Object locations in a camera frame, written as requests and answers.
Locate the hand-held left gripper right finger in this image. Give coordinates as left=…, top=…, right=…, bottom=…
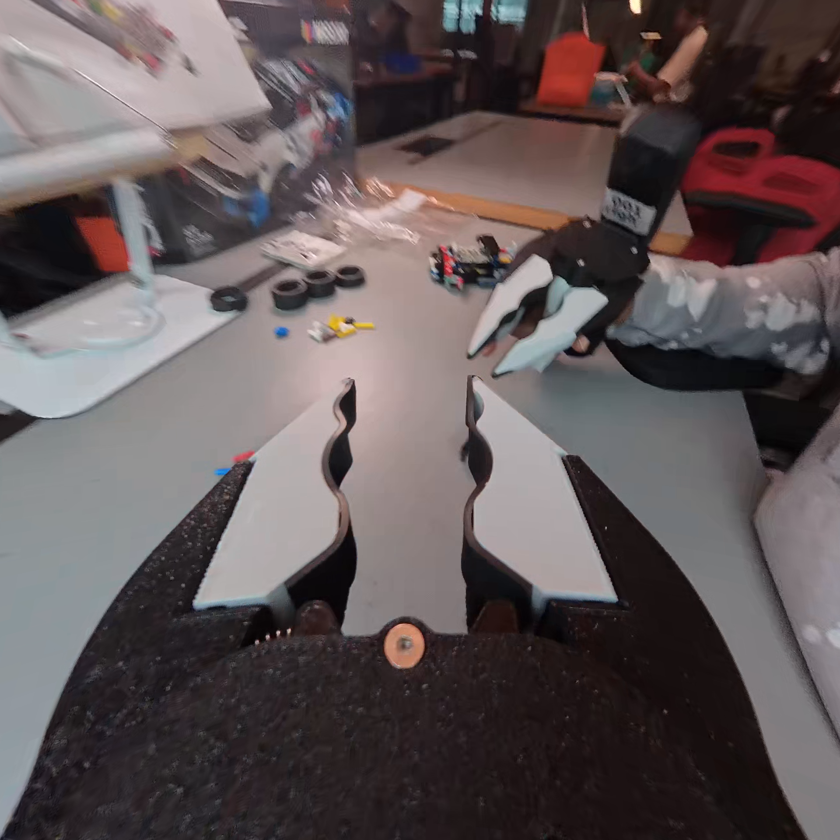
left=462, top=374, right=619, bottom=605

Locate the multicoloured brick car chassis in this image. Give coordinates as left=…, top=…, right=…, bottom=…
left=430, top=235, right=519, bottom=291

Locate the clear plastic bag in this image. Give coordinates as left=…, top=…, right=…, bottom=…
left=305, top=172, right=460, bottom=245

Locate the grey desk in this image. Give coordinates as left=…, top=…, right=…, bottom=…
left=0, top=220, right=840, bottom=821

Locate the person's grey sweatshirt torso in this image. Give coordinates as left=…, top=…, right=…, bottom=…
left=755, top=407, right=840, bottom=742

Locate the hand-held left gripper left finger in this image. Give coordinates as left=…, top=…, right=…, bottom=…
left=192, top=377, right=358, bottom=611

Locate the person's right forearm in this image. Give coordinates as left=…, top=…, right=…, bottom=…
left=607, top=252, right=840, bottom=376

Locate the toy car kit box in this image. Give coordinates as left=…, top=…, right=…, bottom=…
left=141, top=0, right=358, bottom=262

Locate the pile of yellow brick pieces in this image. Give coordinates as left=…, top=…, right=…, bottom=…
left=307, top=315, right=376, bottom=343

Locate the orange bag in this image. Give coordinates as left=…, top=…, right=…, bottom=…
left=537, top=31, right=608, bottom=109

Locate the black chair armrest pad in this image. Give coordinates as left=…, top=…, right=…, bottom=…
left=607, top=341, right=788, bottom=392

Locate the red office chair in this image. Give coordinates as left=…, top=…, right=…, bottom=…
left=679, top=128, right=840, bottom=263

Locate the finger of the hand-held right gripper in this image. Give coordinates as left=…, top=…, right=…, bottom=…
left=491, top=289, right=611, bottom=379
left=466, top=253, right=557, bottom=360

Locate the black desk mat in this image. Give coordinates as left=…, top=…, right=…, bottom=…
left=217, top=259, right=293, bottom=298

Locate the instruction booklet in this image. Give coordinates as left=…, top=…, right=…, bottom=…
left=0, top=0, right=273, bottom=155

